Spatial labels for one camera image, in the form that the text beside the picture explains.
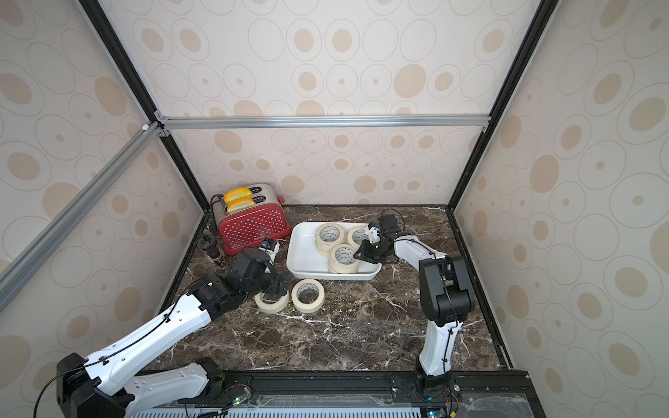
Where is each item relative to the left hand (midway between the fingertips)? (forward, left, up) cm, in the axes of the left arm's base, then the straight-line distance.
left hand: (285, 271), depth 77 cm
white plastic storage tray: (+16, -3, -20) cm, 26 cm away
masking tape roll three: (+1, -5, -19) cm, 20 cm away
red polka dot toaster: (+25, +12, -6) cm, 28 cm away
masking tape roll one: (+26, -11, -16) cm, 33 cm away
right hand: (+13, -22, -13) cm, 28 cm away
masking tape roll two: (+22, -20, -12) cm, 32 cm away
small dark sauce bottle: (+16, +31, -10) cm, 37 cm away
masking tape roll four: (+15, -17, -17) cm, 28 cm away
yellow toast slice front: (+26, +19, +2) cm, 33 cm away
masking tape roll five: (-4, +6, -17) cm, 19 cm away
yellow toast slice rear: (+31, +22, +1) cm, 38 cm away
